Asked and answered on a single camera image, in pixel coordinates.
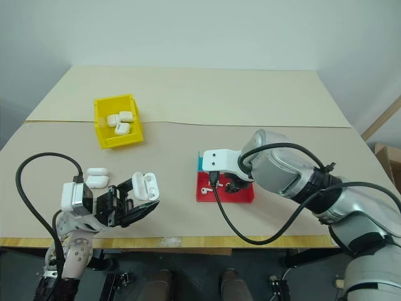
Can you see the white earbud case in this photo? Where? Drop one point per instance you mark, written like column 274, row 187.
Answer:
column 144, row 185
column 96, row 181
column 112, row 119
column 122, row 128
column 125, row 116

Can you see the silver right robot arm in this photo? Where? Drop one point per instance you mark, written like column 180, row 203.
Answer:
column 313, row 188

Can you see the closed white earbud case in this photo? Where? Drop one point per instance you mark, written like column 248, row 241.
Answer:
column 122, row 128
column 125, row 116
column 112, row 119
column 96, row 181

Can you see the brown cardboard box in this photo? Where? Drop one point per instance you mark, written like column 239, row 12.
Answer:
column 390, row 160

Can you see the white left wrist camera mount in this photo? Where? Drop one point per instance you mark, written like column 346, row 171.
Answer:
column 70, row 197

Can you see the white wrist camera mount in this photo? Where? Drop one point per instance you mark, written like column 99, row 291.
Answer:
column 70, row 197
column 219, row 160

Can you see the yellow plastic bin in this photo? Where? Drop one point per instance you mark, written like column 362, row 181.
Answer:
column 108, row 138

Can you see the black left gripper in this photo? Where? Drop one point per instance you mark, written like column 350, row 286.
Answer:
column 108, row 207

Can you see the red plastic tray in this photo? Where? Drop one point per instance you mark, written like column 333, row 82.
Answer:
column 241, row 196

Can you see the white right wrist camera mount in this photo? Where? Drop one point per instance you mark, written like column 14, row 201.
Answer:
column 219, row 160

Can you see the light wooden plank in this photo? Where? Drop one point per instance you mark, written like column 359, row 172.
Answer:
column 383, row 117

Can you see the beige paper table sheet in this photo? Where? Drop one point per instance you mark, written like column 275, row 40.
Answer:
column 203, row 91
column 175, row 163

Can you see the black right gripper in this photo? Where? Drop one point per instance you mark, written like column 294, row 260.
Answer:
column 242, row 181

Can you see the blue plastic piece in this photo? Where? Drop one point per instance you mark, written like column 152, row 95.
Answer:
column 199, row 161

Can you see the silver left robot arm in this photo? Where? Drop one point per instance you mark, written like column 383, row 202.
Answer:
column 76, row 254

